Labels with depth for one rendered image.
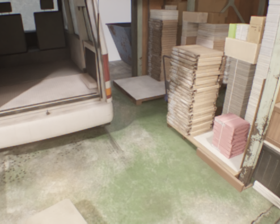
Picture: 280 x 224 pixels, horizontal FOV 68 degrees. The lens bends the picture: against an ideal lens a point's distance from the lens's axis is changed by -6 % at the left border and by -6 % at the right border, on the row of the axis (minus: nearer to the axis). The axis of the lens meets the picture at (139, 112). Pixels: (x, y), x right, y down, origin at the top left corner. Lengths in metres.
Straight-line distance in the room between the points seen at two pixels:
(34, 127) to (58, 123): 0.25
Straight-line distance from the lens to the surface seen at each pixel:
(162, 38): 4.33
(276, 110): 2.03
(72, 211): 1.85
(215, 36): 4.25
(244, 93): 2.65
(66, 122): 2.45
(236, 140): 2.51
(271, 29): 2.42
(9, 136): 2.49
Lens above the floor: 1.61
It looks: 27 degrees down
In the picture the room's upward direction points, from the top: straight up
